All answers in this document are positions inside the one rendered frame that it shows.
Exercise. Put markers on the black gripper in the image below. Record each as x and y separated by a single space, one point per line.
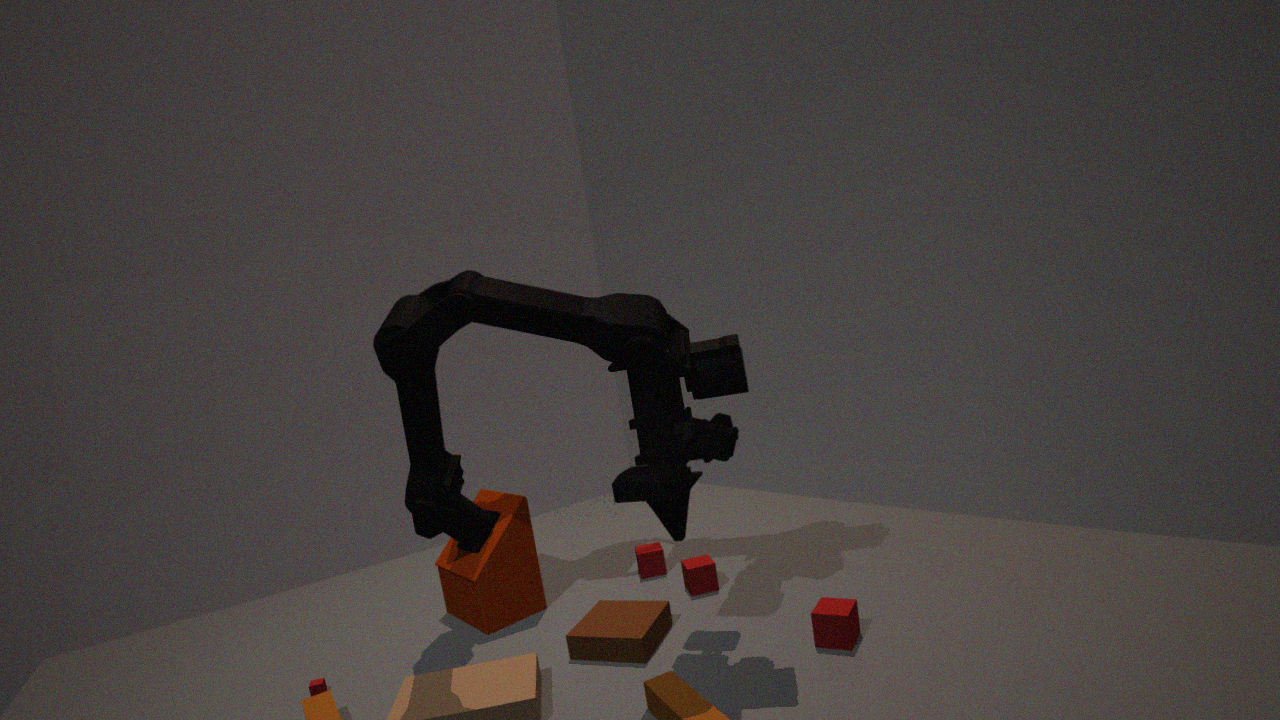
664 481

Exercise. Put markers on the orange long rectangular bar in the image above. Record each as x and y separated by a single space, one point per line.
670 698
320 707

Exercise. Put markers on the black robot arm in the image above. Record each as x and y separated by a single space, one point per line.
633 331

